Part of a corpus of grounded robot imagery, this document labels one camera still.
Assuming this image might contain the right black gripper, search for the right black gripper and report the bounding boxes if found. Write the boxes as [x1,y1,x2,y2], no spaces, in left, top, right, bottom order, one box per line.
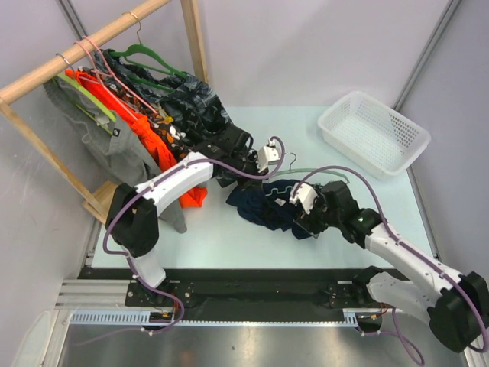
[293,190,342,239]

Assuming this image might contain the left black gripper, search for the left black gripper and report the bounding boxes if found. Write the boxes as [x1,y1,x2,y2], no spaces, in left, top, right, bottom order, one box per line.
[228,150,268,190]

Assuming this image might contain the mint green wavy hanger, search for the mint green wavy hanger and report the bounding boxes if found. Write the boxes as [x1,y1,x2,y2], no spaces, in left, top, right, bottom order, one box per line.
[267,152,350,184]

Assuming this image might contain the navy blue shorts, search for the navy blue shorts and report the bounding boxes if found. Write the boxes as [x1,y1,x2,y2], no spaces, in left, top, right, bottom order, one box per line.
[225,179,319,240]

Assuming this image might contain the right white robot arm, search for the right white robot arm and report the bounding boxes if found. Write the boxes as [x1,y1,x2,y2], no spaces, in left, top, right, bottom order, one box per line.
[290,181,488,352]

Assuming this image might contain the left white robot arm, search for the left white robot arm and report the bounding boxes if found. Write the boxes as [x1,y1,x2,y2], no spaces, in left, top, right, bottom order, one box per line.
[104,125,280,306]

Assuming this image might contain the bright orange shorts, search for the bright orange shorts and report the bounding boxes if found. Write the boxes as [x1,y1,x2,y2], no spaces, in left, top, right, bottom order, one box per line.
[65,68,209,210]

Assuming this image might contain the orange patterned shorts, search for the orange patterned shorts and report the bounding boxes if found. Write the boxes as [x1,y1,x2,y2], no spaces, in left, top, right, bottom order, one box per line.
[74,71,189,171]

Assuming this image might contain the dark camouflage shorts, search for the dark camouflage shorts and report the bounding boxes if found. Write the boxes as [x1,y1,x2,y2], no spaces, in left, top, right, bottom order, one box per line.
[91,48,245,188]

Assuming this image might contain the grey shorts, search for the grey shorts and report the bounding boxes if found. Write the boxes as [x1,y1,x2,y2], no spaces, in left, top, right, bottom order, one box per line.
[44,78,188,234]

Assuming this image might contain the dark green hanger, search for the dark green hanger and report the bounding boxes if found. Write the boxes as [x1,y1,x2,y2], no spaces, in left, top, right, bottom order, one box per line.
[104,44,190,93]

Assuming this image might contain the lime green hanger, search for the lime green hanger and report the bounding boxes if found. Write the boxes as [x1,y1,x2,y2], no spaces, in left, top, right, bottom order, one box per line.
[57,73,116,122]

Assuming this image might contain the white plastic basket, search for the white plastic basket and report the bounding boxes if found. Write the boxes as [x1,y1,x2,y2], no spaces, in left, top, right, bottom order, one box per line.
[317,91,431,180]

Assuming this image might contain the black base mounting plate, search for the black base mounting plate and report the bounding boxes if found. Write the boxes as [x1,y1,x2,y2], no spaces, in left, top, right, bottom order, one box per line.
[79,267,393,329]

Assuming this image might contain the wooden clothes rack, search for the wooden clothes rack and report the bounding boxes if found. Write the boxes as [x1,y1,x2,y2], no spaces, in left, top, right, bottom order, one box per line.
[0,0,209,248]

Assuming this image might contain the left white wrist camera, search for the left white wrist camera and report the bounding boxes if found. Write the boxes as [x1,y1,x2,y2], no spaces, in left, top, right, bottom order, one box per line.
[256,136,286,173]

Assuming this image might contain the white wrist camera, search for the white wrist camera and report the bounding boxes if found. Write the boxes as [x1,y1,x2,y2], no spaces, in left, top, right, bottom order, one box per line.
[256,136,286,173]
[289,183,318,215]

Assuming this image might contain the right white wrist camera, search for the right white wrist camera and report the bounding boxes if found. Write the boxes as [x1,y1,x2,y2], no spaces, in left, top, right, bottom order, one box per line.
[289,183,318,215]

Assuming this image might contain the white slotted cable duct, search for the white slotted cable duct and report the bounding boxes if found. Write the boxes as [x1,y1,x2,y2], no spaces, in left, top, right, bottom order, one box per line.
[70,310,358,327]

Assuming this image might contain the pink wire hanger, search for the pink wire hanger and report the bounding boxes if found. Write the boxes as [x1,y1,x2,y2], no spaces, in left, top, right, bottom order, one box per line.
[74,36,158,115]

